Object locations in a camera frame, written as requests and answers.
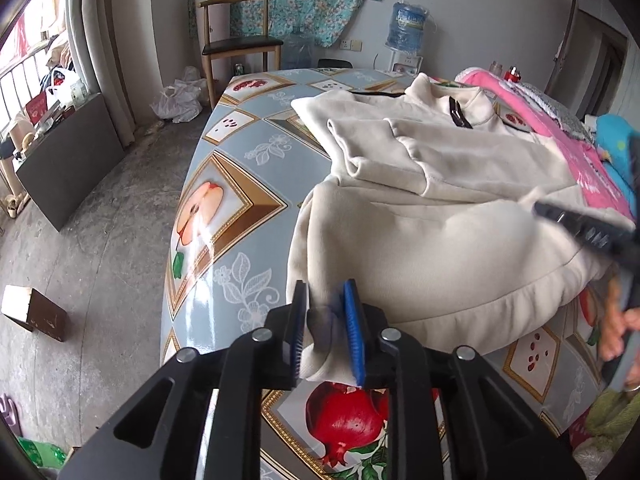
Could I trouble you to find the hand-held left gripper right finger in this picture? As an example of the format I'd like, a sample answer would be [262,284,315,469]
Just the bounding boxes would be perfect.
[341,279,586,480]

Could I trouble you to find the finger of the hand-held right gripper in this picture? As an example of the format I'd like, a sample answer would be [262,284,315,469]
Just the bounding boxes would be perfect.
[532,200,640,267]
[626,134,640,201]

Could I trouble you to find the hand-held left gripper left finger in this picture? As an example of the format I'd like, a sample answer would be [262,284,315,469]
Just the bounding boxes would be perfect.
[60,280,311,480]

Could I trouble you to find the cream zip jacket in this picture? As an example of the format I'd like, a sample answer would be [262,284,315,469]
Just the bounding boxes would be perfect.
[287,72,636,386]

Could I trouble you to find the person's right hand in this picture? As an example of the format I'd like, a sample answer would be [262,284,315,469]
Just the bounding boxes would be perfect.
[597,280,640,361]

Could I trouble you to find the pink floral blanket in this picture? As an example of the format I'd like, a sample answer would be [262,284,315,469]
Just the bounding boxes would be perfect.
[455,67,640,221]

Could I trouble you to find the grey lace cloth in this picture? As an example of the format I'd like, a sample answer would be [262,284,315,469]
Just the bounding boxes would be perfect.
[520,82,596,142]

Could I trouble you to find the fruit print tablecloth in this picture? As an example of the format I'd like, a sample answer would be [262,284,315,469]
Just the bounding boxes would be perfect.
[160,66,616,480]

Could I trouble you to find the white water dispenser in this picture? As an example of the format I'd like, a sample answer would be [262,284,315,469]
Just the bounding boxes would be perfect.
[387,50,424,74]

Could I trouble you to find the brown cardboard box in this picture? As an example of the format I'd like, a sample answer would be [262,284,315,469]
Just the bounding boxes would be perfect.
[0,285,68,343]

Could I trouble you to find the blue water bottle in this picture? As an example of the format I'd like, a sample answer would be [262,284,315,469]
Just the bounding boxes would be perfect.
[387,1,430,55]

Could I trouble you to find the empty clear water jug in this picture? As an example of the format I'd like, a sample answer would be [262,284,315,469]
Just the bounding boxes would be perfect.
[282,35,316,71]

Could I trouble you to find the dark grey board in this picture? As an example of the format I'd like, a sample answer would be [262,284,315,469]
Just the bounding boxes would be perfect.
[15,92,126,231]

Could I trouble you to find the wooden chair black seat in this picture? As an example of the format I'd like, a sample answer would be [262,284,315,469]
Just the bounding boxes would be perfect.
[199,0,283,108]

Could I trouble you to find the green plastic bag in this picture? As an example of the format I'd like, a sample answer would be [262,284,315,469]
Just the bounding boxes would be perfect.
[17,437,67,470]

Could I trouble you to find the purple slipper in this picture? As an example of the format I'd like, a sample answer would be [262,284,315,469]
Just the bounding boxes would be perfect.
[0,392,21,436]

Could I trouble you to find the grey curtain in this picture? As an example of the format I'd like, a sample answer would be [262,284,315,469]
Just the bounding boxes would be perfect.
[80,0,163,146]

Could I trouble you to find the white plastic bag with red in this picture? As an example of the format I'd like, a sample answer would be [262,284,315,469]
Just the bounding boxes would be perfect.
[47,67,82,106]

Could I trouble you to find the red box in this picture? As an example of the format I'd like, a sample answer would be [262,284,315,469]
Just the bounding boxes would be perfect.
[25,97,51,123]

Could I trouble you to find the window with metal railing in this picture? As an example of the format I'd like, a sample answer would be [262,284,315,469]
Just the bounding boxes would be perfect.
[0,0,86,161]

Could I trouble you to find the door frame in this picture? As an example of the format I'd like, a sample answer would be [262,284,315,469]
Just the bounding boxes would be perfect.
[547,0,630,117]

